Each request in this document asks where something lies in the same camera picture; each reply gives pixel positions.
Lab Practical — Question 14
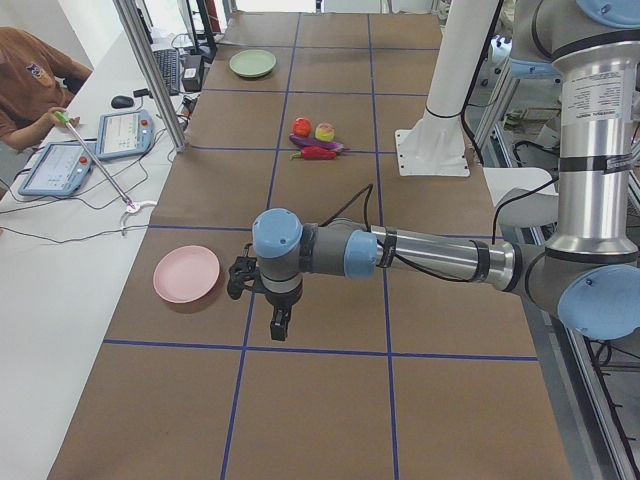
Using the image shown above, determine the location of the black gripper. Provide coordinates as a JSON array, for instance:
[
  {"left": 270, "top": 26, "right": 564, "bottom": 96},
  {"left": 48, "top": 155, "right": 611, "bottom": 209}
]
[{"left": 265, "top": 287, "right": 303, "bottom": 342}]

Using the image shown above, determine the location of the red chili pepper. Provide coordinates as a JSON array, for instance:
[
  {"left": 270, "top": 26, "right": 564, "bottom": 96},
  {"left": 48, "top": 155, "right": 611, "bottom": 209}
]
[{"left": 291, "top": 146, "right": 338, "bottom": 160}]

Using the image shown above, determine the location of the purple eggplant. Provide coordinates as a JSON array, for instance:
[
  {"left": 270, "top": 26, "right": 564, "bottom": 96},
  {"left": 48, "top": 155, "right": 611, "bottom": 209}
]
[{"left": 289, "top": 134, "right": 348, "bottom": 153}]

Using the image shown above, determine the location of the yellow pink peach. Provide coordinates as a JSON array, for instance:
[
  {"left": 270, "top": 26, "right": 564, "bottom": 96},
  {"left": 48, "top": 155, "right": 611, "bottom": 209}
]
[{"left": 314, "top": 122, "right": 335, "bottom": 142}]

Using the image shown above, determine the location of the red pomegranate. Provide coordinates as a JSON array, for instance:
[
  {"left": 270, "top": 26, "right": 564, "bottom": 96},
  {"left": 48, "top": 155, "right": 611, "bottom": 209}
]
[{"left": 291, "top": 117, "right": 313, "bottom": 137}]

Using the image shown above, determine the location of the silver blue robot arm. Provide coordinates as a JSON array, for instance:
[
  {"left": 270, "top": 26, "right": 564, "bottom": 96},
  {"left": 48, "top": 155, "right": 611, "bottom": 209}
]
[{"left": 227, "top": 1, "right": 639, "bottom": 341}]

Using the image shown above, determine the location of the pink plate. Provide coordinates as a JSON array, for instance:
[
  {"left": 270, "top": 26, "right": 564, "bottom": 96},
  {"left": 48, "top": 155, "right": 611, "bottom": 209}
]
[{"left": 152, "top": 245, "right": 220, "bottom": 304}]

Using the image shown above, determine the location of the far teach pendant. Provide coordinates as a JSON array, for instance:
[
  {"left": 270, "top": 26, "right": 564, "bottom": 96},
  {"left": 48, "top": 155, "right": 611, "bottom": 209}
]
[{"left": 95, "top": 110, "right": 154, "bottom": 160}]

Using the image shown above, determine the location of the teach pendant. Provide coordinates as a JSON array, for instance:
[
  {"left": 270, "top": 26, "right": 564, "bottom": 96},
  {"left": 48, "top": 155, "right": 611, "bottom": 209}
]
[
  {"left": 95, "top": 110, "right": 154, "bottom": 160},
  {"left": 18, "top": 142, "right": 92, "bottom": 197}
]

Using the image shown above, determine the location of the green plate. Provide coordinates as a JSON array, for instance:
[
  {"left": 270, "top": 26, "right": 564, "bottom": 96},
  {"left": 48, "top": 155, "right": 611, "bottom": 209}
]
[{"left": 229, "top": 49, "right": 277, "bottom": 79}]

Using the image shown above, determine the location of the near teach pendant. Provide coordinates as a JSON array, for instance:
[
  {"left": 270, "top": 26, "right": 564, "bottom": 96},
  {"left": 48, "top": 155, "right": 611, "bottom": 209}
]
[{"left": 18, "top": 142, "right": 92, "bottom": 197}]

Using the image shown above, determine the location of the black computer mouse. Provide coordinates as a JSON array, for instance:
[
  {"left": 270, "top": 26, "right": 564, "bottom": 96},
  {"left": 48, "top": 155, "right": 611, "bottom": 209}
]
[{"left": 110, "top": 95, "right": 135, "bottom": 109}]

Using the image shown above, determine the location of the black keyboard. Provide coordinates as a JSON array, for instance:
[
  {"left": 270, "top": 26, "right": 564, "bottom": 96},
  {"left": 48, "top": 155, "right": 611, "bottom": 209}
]
[{"left": 152, "top": 49, "right": 180, "bottom": 96}]

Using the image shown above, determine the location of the white chair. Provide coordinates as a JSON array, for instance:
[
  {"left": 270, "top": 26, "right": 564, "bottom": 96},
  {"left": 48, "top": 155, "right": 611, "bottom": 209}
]
[{"left": 483, "top": 167, "right": 558, "bottom": 214}]

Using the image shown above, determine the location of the person in brown shirt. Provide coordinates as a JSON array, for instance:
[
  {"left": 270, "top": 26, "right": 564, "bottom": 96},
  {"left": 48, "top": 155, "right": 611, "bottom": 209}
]
[{"left": 1, "top": 27, "right": 92, "bottom": 151}]

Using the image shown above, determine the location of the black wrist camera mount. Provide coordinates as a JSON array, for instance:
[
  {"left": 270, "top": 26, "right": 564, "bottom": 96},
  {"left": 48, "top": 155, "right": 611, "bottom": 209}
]
[{"left": 227, "top": 243, "right": 266, "bottom": 300}]

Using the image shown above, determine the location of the white camera stand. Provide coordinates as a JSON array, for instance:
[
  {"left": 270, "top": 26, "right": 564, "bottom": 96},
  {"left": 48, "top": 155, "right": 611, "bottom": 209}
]
[{"left": 395, "top": 0, "right": 501, "bottom": 177}]

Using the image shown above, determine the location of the green handled metal stick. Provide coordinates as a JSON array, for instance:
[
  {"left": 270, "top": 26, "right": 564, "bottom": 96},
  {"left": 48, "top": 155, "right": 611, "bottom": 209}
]
[{"left": 53, "top": 110, "right": 137, "bottom": 213}]

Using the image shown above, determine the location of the aluminium frame post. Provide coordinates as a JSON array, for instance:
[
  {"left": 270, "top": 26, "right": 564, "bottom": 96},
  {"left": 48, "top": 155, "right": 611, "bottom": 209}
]
[{"left": 113, "top": 0, "right": 186, "bottom": 153}]

